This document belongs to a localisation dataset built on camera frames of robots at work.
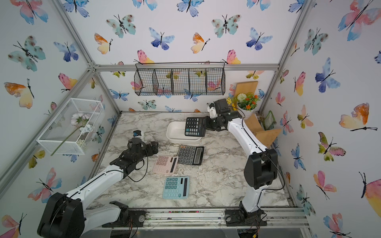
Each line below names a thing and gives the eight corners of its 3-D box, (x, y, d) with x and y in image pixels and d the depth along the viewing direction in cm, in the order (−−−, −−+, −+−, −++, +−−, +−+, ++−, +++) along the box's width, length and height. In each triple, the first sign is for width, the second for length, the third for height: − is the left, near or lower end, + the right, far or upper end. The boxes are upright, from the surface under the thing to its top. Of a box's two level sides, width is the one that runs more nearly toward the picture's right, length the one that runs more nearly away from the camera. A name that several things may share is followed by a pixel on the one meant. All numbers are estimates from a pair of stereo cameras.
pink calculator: (154, 175, 90) (152, 172, 87) (157, 158, 97) (155, 155, 94) (176, 175, 90) (176, 172, 87) (178, 158, 97) (177, 155, 94)
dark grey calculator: (177, 163, 94) (176, 161, 92) (180, 146, 102) (180, 144, 100) (202, 165, 93) (202, 163, 91) (203, 148, 101) (204, 146, 99)
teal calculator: (163, 198, 82) (161, 197, 79) (165, 178, 89) (164, 176, 86) (188, 198, 82) (188, 197, 79) (189, 178, 89) (189, 176, 86)
